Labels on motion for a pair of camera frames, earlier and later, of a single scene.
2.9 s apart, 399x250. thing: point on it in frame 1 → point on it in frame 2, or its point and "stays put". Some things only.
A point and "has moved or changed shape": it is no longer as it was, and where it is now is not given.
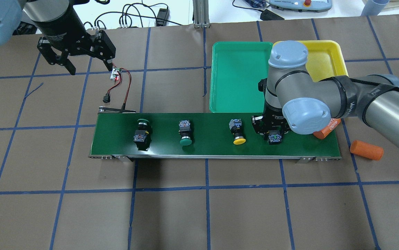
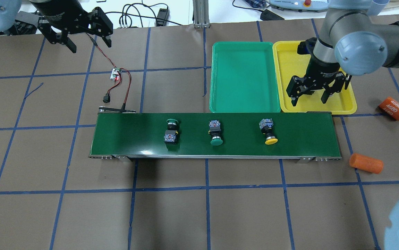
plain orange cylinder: (363, 149) → (366, 163)
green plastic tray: (236, 68) stays put
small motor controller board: (115, 75) stays put
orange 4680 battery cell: (332, 125) has moved or changed shape
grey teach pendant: (305, 6) stays put
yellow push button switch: (235, 125) has moved or changed shape
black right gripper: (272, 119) → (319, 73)
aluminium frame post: (201, 10) stays put
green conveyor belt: (190, 138) stays put
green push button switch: (185, 131) → (215, 131)
